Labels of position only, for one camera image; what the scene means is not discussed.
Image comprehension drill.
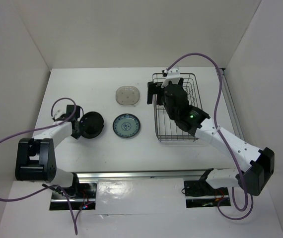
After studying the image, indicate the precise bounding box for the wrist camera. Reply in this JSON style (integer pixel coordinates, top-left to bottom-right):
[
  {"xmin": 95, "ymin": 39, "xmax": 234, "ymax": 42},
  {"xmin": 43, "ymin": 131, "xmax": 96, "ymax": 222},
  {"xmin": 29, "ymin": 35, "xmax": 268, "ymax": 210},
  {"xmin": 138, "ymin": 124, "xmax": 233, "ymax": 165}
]
[
  {"xmin": 52, "ymin": 110, "xmax": 65, "ymax": 124},
  {"xmin": 161, "ymin": 67, "xmax": 181, "ymax": 88}
]

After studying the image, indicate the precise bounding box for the aluminium rail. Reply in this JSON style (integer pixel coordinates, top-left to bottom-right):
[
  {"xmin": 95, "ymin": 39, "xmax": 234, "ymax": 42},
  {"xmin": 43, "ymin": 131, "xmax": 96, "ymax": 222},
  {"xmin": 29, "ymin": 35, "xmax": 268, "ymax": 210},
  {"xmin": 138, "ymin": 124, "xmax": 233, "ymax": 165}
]
[
  {"xmin": 76, "ymin": 170, "xmax": 207, "ymax": 183},
  {"xmin": 220, "ymin": 68, "xmax": 244, "ymax": 140}
]

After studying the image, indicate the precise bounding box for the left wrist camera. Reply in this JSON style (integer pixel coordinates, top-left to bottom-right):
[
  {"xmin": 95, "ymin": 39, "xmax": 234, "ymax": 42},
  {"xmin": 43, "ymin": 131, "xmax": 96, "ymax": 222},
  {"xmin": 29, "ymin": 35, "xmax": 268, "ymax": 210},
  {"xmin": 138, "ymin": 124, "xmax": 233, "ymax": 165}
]
[{"xmin": 52, "ymin": 110, "xmax": 65, "ymax": 124}]

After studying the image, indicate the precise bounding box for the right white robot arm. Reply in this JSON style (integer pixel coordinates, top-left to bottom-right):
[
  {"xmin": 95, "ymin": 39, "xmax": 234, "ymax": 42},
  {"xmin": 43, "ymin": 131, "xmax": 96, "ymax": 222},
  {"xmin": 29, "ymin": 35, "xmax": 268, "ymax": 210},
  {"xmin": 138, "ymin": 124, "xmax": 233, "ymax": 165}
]
[{"xmin": 147, "ymin": 82, "xmax": 275, "ymax": 196}]

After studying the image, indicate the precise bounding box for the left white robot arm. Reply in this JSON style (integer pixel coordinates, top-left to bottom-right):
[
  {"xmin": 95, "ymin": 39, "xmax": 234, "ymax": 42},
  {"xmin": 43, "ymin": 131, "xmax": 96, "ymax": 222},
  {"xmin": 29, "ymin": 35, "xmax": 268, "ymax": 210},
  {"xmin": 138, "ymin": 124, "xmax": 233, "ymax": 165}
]
[{"xmin": 15, "ymin": 105, "xmax": 82, "ymax": 198}]

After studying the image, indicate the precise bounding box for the black round plate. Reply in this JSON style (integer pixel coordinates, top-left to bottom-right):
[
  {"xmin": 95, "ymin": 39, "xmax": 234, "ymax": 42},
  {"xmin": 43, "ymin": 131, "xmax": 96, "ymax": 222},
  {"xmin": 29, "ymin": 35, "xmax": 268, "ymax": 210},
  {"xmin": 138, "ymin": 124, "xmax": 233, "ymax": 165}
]
[{"xmin": 79, "ymin": 112, "xmax": 104, "ymax": 139}]

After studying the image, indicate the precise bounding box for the clear textured glass plate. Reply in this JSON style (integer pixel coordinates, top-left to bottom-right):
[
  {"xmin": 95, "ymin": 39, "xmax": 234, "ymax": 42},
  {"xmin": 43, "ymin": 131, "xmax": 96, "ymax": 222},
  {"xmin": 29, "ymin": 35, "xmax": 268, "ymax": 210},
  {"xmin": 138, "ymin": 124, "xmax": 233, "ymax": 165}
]
[{"xmin": 184, "ymin": 84, "xmax": 196, "ymax": 105}]

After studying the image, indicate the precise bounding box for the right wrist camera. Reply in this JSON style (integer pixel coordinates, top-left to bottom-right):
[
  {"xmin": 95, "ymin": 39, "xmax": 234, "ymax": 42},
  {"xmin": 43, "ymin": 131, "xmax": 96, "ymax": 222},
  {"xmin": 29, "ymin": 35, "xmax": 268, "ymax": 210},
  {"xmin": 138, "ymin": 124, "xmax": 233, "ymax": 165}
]
[{"xmin": 161, "ymin": 67, "xmax": 181, "ymax": 88}]

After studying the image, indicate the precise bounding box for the right side aluminium rail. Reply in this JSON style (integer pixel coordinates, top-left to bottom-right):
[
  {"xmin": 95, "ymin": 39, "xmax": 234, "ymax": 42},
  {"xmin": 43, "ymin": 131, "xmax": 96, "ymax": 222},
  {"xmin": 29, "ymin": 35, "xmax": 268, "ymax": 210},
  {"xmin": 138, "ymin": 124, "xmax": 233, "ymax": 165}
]
[{"xmin": 220, "ymin": 68, "xmax": 244, "ymax": 140}]

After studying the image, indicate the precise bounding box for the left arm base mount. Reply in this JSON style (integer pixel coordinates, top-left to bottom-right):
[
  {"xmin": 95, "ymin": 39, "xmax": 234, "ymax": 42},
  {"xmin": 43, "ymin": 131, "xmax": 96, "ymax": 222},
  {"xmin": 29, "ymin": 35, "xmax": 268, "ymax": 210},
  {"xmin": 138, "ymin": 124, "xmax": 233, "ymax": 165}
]
[{"xmin": 49, "ymin": 182, "xmax": 97, "ymax": 211}]

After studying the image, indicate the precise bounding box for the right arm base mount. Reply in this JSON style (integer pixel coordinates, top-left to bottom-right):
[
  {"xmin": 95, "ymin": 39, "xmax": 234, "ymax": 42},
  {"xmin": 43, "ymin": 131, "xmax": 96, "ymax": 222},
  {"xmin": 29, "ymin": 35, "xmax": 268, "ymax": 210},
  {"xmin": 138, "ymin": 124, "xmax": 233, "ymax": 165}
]
[{"xmin": 181, "ymin": 180, "xmax": 231, "ymax": 208}]

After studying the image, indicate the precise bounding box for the front aluminium rail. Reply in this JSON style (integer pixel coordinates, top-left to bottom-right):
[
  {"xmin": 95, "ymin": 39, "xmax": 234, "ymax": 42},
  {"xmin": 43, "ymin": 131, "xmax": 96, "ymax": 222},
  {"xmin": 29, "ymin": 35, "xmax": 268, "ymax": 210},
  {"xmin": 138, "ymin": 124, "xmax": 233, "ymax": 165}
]
[{"xmin": 76, "ymin": 170, "xmax": 207, "ymax": 183}]

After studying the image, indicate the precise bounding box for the blue floral patterned plate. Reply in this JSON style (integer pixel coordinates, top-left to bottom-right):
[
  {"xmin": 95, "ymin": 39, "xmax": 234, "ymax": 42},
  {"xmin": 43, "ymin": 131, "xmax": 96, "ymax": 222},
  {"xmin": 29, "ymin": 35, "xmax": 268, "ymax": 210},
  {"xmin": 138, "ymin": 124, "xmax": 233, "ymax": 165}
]
[{"xmin": 112, "ymin": 114, "xmax": 141, "ymax": 139}]

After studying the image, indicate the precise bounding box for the grey wire dish rack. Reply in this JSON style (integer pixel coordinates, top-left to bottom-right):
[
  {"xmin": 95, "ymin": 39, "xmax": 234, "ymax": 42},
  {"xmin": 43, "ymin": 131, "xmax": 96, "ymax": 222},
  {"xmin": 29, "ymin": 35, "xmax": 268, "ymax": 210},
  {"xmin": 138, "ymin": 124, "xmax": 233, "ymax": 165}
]
[{"xmin": 151, "ymin": 73, "xmax": 211, "ymax": 142}]

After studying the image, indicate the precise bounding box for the smoky square glass plate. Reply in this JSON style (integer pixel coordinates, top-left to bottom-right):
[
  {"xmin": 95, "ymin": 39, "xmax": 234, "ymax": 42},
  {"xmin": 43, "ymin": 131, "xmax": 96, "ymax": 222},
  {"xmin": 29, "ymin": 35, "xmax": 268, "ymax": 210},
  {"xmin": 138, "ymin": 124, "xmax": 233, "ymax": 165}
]
[{"xmin": 115, "ymin": 86, "xmax": 140, "ymax": 106}]

